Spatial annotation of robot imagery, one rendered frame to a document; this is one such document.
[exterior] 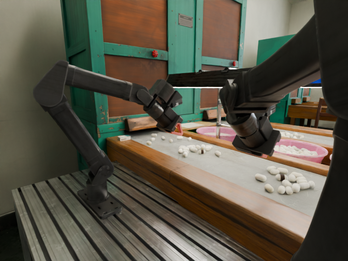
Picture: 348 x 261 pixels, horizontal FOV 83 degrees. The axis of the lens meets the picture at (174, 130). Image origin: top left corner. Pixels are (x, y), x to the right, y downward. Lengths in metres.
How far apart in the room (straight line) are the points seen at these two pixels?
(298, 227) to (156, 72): 1.10
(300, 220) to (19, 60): 1.80
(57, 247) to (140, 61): 0.99
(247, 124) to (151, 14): 1.06
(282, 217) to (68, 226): 0.54
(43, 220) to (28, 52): 1.36
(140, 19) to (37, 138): 1.19
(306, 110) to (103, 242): 3.28
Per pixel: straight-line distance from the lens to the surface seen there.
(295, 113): 3.56
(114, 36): 1.22
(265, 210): 0.53
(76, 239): 0.61
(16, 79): 1.82
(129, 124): 1.16
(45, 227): 0.69
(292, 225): 0.51
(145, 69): 1.28
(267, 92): 0.33
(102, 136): 1.17
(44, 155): 1.91
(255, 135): 0.48
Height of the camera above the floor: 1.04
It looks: 12 degrees down
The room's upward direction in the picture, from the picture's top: straight up
